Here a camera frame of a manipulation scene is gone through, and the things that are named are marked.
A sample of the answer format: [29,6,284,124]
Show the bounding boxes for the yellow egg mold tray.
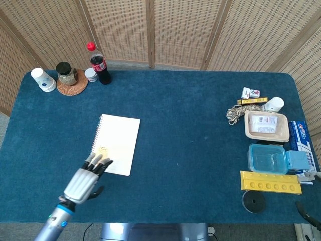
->
[239,170,302,195]

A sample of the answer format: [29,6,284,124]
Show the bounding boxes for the glass jar with black lid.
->
[55,61,78,86]

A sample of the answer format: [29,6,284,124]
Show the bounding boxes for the stacked white paper cups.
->
[30,67,57,93]

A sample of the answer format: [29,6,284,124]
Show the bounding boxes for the round woven rattan coaster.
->
[56,69,89,97]

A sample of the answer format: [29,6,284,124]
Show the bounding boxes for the blue white toothpaste box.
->
[288,120,317,177]

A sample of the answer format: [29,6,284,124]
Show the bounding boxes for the white labelled packet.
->
[249,115,279,134]

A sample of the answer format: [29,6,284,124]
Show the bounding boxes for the black tape roll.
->
[241,190,267,214]

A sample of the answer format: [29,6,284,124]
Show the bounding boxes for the single white paper cup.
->
[261,96,285,113]

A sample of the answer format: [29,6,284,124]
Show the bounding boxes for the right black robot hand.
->
[295,200,321,232]

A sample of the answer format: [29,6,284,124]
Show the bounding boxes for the blue tablecloth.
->
[0,70,321,224]

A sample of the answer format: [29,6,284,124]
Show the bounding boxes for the light blue box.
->
[285,150,310,172]

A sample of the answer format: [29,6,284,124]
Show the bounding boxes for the clear blue food container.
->
[248,143,287,175]

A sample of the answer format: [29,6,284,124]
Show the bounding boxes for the woven bamboo folding screen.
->
[0,0,321,138]

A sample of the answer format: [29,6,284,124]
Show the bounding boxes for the small white plastic jar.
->
[84,68,99,83]

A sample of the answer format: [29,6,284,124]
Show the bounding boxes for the beige plastic tray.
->
[244,110,290,142]

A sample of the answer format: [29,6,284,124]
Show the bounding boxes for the long yellow black box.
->
[237,97,269,106]

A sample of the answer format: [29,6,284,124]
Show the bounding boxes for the cola bottle with red cap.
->
[86,42,112,86]

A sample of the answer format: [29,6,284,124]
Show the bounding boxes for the black cable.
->
[83,222,94,241]

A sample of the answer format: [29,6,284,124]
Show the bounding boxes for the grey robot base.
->
[100,222,210,241]

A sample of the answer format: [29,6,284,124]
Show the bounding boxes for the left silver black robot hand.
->
[63,152,114,205]

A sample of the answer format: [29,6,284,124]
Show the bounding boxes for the white spiral notebook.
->
[89,114,141,177]

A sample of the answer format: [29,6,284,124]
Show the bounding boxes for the bundle of braided rope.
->
[226,104,263,126]

